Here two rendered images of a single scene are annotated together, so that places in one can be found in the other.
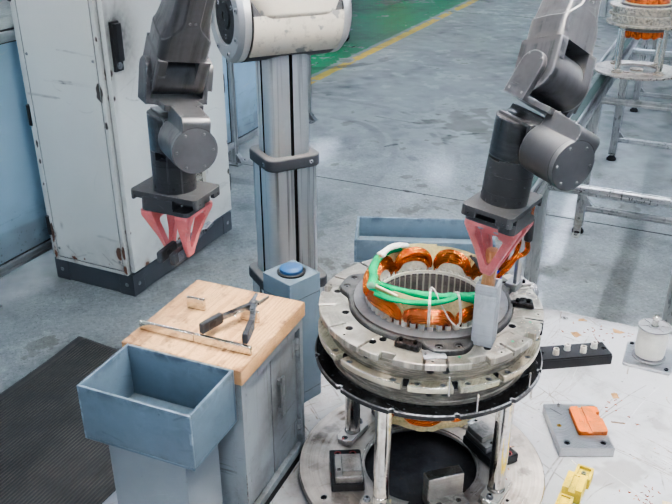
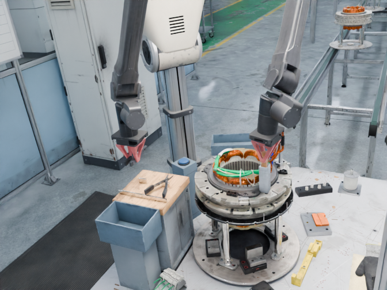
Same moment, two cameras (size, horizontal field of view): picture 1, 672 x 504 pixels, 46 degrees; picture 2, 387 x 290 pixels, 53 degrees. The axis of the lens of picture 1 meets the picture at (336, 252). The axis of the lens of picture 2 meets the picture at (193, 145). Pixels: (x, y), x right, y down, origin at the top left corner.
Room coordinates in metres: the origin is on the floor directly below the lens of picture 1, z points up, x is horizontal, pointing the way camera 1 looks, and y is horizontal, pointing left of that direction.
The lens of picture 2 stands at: (-0.11, -0.06, 1.78)
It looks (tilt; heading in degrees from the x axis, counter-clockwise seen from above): 27 degrees down; 4
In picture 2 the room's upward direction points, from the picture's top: 6 degrees counter-clockwise
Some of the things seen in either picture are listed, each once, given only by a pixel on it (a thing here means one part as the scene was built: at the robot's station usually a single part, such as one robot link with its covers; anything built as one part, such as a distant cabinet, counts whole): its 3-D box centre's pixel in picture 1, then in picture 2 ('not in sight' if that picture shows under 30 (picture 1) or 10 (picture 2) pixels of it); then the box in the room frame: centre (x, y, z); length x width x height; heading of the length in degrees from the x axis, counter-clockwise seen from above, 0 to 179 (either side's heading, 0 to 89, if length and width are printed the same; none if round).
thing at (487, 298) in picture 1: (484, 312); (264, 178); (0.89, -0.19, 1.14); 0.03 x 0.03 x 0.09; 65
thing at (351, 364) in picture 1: (371, 371); (217, 206); (0.88, -0.05, 1.06); 0.09 x 0.04 x 0.01; 65
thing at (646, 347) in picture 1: (651, 340); (350, 180); (1.32, -0.62, 0.82); 0.06 x 0.06 x 0.06
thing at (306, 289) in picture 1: (293, 334); (186, 189); (1.20, 0.08, 0.91); 0.07 x 0.07 x 0.25; 45
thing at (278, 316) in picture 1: (217, 327); (152, 190); (0.99, 0.17, 1.05); 0.20 x 0.19 x 0.02; 157
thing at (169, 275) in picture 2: not in sight; (172, 279); (0.83, 0.12, 0.80); 0.10 x 0.05 x 0.04; 49
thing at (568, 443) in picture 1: (577, 428); (315, 222); (1.09, -0.41, 0.79); 0.12 x 0.09 x 0.02; 0
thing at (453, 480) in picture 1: (446, 491); (255, 255); (0.88, -0.16, 0.85); 0.06 x 0.04 x 0.05; 107
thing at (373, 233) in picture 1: (420, 298); (243, 168); (1.31, -0.16, 0.92); 0.25 x 0.11 x 0.28; 86
